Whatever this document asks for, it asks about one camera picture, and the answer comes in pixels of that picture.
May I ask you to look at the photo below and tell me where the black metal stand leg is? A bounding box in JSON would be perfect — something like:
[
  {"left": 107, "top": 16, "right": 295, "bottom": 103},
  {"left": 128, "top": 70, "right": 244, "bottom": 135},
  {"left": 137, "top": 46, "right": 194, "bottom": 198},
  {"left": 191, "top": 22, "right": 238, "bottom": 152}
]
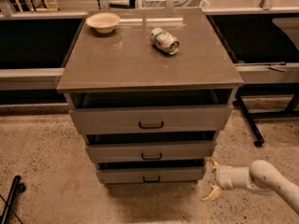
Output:
[{"left": 235, "top": 91, "right": 299, "bottom": 147}]

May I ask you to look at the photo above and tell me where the grey drawer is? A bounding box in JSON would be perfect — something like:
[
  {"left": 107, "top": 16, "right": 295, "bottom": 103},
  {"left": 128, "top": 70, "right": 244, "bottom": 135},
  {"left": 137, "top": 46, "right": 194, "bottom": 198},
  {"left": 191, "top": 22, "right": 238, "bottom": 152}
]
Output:
[
  {"left": 97, "top": 167, "right": 206, "bottom": 185},
  {"left": 86, "top": 141, "right": 216, "bottom": 163},
  {"left": 70, "top": 105, "right": 232, "bottom": 134}
]

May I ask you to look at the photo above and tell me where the white wire basket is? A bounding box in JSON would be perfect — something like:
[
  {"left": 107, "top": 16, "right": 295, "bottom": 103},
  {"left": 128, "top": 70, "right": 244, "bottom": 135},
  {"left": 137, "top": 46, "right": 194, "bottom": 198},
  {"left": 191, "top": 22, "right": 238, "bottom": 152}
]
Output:
[{"left": 135, "top": 0, "right": 209, "bottom": 9}]

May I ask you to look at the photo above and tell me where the white paper bowl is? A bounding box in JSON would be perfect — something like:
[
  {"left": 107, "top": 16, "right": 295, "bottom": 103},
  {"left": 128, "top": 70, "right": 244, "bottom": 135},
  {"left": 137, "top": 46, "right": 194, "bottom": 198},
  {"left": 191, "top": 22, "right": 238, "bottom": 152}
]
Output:
[{"left": 86, "top": 12, "right": 121, "bottom": 34}]

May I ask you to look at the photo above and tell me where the grey drawer cabinet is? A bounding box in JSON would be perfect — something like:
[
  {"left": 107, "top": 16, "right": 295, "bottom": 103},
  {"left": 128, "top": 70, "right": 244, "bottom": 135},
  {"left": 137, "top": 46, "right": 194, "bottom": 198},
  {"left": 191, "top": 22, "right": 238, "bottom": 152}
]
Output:
[{"left": 57, "top": 8, "right": 243, "bottom": 173}]

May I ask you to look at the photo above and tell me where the grey bottom drawer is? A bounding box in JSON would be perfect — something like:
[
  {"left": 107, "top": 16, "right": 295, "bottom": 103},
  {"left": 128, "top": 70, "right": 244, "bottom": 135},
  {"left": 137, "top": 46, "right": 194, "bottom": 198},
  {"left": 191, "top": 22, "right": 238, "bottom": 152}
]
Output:
[{"left": 97, "top": 167, "right": 206, "bottom": 185}]

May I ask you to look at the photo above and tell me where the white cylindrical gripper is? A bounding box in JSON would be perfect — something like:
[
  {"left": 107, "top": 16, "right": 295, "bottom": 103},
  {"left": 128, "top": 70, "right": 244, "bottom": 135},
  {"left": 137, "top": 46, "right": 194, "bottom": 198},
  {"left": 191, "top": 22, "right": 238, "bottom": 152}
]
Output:
[{"left": 202, "top": 157, "right": 249, "bottom": 202}]

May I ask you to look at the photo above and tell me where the grey middle drawer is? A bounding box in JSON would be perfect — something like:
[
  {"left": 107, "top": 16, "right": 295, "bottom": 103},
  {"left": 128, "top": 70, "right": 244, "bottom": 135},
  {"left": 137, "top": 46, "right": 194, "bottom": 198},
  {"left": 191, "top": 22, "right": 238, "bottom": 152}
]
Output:
[{"left": 86, "top": 141, "right": 216, "bottom": 163}]

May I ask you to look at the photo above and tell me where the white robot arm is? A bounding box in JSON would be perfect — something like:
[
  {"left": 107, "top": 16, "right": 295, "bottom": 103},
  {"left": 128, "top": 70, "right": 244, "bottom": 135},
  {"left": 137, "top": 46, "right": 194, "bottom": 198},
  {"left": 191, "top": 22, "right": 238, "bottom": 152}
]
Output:
[{"left": 202, "top": 157, "right": 299, "bottom": 215}]

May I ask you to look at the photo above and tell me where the crushed green white can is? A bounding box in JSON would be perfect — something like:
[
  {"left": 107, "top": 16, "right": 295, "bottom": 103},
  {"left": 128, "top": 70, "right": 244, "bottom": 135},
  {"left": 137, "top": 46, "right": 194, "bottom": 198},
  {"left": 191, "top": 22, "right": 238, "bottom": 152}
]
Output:
[{"left": 149, "top": 27, "right": 179, "bottom": 55}]

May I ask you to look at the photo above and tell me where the black tripod leg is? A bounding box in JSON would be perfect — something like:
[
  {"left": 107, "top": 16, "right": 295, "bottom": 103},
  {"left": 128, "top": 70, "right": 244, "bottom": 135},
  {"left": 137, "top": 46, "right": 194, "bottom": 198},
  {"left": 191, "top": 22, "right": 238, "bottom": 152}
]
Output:
[{"left": 0, "top": 175, "right": 26, "bottom": 224}]

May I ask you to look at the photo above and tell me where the grey top drawer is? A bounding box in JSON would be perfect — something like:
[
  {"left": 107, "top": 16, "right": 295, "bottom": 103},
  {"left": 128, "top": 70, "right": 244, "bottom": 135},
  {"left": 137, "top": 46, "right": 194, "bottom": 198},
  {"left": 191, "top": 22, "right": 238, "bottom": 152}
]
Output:
[{"left": 70, "top": 105, "right": 232, "bottom": 134}]

